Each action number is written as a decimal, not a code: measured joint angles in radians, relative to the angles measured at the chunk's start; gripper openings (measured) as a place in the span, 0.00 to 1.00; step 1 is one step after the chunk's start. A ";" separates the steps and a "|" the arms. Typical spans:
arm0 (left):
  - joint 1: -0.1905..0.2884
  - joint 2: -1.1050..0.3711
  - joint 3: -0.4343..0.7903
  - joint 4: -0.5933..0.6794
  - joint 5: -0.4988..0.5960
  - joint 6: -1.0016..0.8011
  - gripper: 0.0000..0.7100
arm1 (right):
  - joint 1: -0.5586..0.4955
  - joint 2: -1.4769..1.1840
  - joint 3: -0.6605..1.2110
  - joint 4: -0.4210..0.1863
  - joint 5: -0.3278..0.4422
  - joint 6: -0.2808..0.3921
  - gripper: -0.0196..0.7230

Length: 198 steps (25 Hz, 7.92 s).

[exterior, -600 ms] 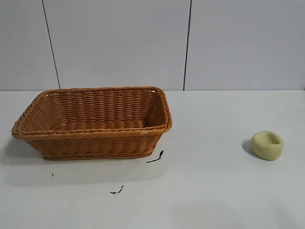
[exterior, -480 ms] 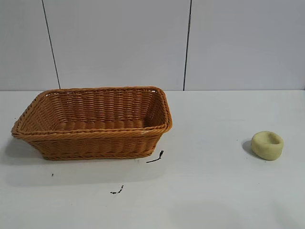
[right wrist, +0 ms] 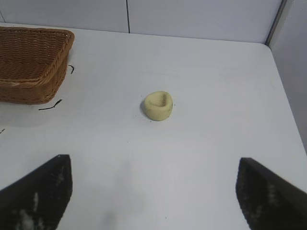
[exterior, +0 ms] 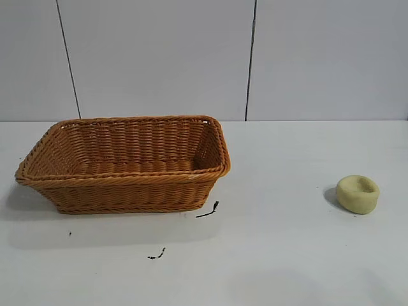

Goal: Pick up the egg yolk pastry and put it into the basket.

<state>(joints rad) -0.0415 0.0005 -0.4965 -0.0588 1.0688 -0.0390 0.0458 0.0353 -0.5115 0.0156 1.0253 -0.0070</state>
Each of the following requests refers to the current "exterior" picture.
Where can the pale yellow egg yolk pastry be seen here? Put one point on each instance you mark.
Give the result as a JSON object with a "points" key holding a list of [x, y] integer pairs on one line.
{"points": [[355, 199]]}

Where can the brown woven wicker basket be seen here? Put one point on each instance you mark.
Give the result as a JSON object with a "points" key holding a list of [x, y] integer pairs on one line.
{"points": [[127, 188]]}

